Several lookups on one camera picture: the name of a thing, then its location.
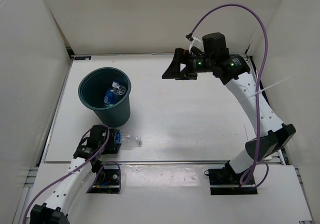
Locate white zip tie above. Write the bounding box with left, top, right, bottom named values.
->
left=238, top=75, right=295, bottom=103

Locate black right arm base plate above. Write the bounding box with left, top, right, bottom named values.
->
left=204, top=167, right=258, bottom=195

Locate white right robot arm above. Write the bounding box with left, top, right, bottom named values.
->
left=162, top=33, right=296, bottom=184

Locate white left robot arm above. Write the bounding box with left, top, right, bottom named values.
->
left=23, top=124, right=122, bottom=223

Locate blue label water bottle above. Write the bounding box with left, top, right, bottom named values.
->
left=103, top=81, right=119, bottom=107

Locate clear bottle blue label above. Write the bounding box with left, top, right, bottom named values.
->
left=115, top=131, right=142, bottom=150

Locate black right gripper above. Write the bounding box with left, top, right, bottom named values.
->
left=162, top=48, right=215, bottom=81

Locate dark teal plastic bin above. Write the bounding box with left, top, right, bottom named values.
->
left=78, top=67, right=132, bottom=127

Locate clear bottle without label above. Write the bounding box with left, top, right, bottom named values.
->
left=113, top=85, right=127, bottom=96

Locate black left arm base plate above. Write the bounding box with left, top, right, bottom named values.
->
left=87, top=163, right=122, bottom=194

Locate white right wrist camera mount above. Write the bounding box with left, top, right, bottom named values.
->
left=185, top=33, right=202, bottom=54

